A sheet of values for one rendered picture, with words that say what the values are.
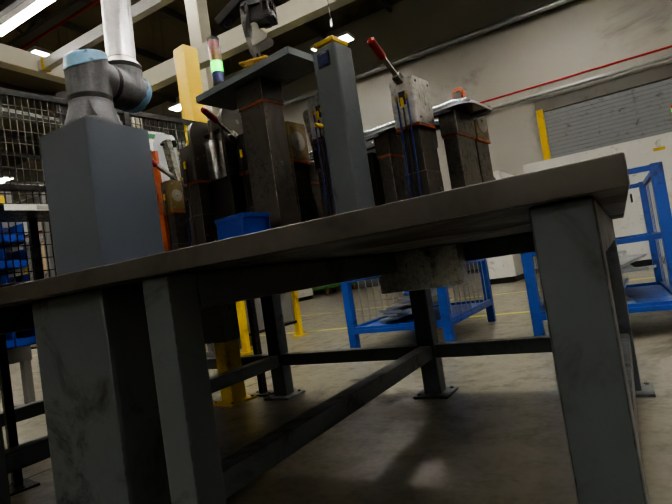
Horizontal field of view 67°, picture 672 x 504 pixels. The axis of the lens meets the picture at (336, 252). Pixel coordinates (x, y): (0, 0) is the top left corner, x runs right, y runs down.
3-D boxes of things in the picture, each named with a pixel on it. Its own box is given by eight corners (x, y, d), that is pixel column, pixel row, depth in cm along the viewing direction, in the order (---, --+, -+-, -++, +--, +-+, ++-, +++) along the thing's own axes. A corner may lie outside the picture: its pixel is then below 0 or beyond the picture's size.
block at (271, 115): (305, 244, 135) (281, 81, 137) (284, 246, 129) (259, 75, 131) (279, 250, 142) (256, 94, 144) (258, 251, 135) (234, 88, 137)
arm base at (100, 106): (86, 120, 131) (82, 83, 132) (53, 136, 139) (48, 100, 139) (135, 130, 144) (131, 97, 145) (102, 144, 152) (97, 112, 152)
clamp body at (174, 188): (196, 272, 193) (184, 180, 194) (174, 274, 185) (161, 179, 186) (186, 274, 197) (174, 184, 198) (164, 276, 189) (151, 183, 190)
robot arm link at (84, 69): (56, 98, 138) (50, 50, 139) (95, 111, 151) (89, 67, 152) (89, 87, 134) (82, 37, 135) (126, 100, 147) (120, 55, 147)
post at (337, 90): (381, 228, 120) (353, 48, 122) (362, 229, 114) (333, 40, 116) (355, 234, 125) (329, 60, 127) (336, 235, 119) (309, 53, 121)
